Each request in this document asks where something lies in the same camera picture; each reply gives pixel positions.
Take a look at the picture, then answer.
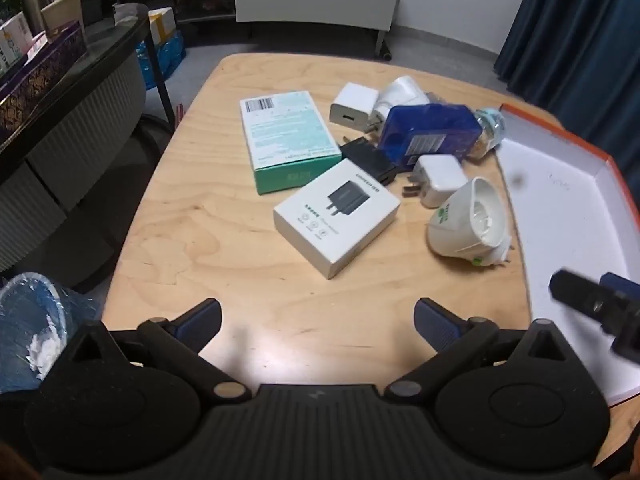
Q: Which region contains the steel bottle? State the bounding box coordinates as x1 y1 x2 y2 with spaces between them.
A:
21 0 52 36

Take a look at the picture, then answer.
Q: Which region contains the orange rimmed white tray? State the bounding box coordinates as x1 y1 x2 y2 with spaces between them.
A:
495 103 640 406

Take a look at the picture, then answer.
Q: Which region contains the beige box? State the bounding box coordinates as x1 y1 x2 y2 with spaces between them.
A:
41 0 85 35

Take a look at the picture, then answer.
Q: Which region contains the black box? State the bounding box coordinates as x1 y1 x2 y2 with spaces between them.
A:
79 0 118 27

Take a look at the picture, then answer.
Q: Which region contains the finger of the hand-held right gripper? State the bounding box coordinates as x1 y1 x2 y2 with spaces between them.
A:
600 272 640 306
549 269 624 335

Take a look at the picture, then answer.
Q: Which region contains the clear small bottle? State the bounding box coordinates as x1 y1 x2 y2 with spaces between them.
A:
466 130 500 162

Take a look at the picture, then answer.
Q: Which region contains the purple patterned box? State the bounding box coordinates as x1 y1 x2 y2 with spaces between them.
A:
0 20 88 143

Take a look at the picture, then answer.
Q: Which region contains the green cardboard box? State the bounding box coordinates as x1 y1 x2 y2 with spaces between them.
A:
239 91 343 196

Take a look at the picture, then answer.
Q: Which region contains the white yellow printed carton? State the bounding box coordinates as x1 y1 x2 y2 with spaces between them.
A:
0 11 34 73

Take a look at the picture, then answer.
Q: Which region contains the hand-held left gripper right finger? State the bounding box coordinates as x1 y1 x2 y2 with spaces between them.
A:
384 297 573 403

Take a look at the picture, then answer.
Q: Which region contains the black curved counter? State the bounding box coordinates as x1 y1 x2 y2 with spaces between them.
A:
0 2 175 286

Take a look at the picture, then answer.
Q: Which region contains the blue plastic package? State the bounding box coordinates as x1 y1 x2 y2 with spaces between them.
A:
376 103 484 171

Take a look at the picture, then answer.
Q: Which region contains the dark blue curtain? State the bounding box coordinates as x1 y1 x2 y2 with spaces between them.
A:
494 0 640 161

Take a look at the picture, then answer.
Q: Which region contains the white plug-in mosquito heater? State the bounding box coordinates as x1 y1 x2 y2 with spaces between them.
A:
372 76 432 133
426 176 516 268

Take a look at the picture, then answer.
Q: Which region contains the bin with blue liner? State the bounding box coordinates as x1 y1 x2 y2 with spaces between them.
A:
0 271 102 395

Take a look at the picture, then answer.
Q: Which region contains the white cube charger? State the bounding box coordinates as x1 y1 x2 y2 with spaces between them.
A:
401 155 469 209

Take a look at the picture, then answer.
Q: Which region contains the blue plastic bag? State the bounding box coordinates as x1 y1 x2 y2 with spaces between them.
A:
134 31 187 92

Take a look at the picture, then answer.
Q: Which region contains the white charger box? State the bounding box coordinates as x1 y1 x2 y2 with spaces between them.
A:
272 158 402 280

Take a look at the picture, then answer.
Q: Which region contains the pink small box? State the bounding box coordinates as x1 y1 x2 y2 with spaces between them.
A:
24 31 51 61

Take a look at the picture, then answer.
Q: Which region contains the black charger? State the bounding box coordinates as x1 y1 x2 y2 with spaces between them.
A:
340 136 399 187

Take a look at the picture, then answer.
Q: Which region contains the white yellow floor carton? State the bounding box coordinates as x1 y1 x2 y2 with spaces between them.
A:
146 6 177 45

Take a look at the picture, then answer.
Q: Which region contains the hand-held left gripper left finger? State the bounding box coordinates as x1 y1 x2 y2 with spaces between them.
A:
62 298 252 405

